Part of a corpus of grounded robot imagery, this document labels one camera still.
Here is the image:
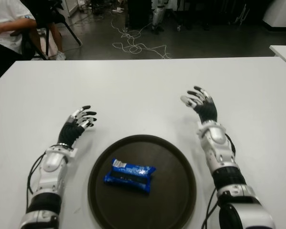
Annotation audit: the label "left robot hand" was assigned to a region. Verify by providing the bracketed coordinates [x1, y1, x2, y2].
[58, 104, 98, 148]

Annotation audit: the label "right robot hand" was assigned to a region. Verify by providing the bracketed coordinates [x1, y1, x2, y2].
[180, 85, 218, 125]

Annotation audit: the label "blue Oreo cookie pack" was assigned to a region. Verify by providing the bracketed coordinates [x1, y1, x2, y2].
[102, 157, 157, 196]

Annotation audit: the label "round dark brown tray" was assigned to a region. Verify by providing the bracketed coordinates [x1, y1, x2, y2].
[87, 135, 197, 229]

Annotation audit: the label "bare-legged person with white shoes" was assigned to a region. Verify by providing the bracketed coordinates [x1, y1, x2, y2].
[28, 21, 67, 61]

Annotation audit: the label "silver humanoid robot legs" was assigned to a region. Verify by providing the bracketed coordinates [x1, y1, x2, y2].
[150, 0, 166, 35]

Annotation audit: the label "black chair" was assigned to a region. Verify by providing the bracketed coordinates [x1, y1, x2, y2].
[21, 0, 82, 60]

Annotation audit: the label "black cabinet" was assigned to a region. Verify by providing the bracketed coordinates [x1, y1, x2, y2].
[127, 0, 153, 31]

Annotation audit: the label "white cupboard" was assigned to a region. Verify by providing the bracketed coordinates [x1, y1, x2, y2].
[61, 0, 78, 18]

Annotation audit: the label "seated person in white shirt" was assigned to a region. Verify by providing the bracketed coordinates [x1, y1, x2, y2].
[0, 0, 38, 79]

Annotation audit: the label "grey folded metal frame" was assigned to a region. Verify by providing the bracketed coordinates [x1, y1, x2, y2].
[233, 1, 251, 26]

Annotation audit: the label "white cable on floor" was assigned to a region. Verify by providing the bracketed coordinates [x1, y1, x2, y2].
[111, 16, 172, 60]

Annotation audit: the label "white pedestal with black base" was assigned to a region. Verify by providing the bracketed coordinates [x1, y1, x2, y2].
[262, 0, 286, 31]

